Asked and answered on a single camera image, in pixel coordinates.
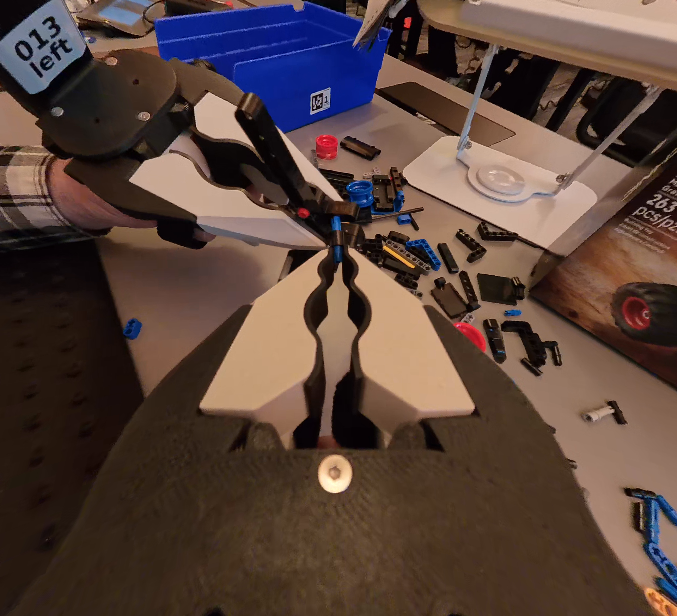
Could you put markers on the black panel with tab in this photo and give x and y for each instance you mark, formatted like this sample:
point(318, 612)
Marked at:
point(449, 298)

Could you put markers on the pile of black toy beams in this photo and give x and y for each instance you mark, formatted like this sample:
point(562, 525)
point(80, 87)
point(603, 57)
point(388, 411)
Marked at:
point(381, 251)

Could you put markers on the black square toy panel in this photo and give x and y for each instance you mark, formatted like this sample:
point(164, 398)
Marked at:
point(500, 288)

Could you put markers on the yellow toy axle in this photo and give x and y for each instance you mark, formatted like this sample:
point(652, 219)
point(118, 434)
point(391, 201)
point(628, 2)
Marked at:
point(399, 255)

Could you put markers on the red toy wheel hub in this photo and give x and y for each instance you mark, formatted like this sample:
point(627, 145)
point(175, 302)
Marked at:
point(470, 335)
point(326, 146)

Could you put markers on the long black toy beam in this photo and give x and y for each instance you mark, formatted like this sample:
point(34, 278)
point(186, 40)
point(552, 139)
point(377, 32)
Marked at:
point(336, 175)

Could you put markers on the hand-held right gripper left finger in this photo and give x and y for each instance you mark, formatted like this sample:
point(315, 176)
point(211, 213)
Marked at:
point(254, 362)

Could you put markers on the black power adapter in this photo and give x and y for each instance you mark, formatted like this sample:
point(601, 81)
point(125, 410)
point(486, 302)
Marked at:
point(195, 5)

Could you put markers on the blue and black brick cluster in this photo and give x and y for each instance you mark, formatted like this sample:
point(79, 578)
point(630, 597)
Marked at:
point(656, 542)

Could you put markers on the thin black toy axle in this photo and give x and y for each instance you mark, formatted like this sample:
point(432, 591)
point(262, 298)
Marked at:
point(394, 213)

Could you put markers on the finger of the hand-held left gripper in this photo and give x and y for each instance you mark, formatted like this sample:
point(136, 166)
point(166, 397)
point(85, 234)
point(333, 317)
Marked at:
point(225, 111)
point(222, 214)

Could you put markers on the white and black connector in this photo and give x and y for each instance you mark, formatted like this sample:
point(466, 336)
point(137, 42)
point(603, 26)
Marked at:
point(603, 412)

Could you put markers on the person's left forearm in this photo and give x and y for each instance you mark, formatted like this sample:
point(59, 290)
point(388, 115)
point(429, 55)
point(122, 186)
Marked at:
point(26, 193)

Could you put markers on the blue angled toy beam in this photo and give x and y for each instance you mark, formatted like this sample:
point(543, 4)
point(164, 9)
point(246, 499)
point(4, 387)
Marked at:
point(426, 251)

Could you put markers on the white book stand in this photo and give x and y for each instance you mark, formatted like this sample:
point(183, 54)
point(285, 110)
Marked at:
point(529, 203)

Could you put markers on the blue bin with white tag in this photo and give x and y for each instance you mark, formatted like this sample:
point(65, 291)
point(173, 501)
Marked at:
point(275, 82)

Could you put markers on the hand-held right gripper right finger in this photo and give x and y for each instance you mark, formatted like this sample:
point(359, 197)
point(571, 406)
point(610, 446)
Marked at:
point(412, 362)

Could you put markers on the black toy brick assembly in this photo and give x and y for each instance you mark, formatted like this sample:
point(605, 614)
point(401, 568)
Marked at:
point(269, 145)

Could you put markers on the grey tablet device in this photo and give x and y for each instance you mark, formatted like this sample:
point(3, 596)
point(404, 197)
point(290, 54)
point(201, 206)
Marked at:
point(113, 10)

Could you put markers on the black angled toy beam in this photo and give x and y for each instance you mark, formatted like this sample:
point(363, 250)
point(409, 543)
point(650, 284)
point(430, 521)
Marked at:
point(470, 246)
point(497, 231)

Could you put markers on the black curved toy panel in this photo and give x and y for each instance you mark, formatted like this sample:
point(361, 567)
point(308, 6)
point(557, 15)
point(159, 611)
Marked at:
point(359, 147)

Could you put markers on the black and blue frame assembly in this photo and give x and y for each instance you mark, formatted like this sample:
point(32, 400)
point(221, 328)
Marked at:
point(389, 190)

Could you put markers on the black dimpled mat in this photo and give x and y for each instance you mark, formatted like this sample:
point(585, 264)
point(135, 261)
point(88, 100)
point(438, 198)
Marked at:
point(53, 362)

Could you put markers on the person's left hand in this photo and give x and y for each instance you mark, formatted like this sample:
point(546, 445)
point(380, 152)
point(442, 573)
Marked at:
point(90, 203)

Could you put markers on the toy truck set box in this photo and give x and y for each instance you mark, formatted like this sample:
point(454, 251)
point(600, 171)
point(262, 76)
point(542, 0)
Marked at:
point(608, 267)

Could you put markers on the blue toy wheel hub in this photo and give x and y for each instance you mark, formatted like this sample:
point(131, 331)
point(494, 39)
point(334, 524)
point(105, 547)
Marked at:
point(360, 192)

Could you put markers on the small blue connector brick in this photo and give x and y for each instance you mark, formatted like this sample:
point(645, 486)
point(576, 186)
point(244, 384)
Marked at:
point(132, 328)

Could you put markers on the short black oval beam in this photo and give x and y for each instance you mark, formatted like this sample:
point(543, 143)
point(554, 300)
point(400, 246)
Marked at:
point(469, 288)

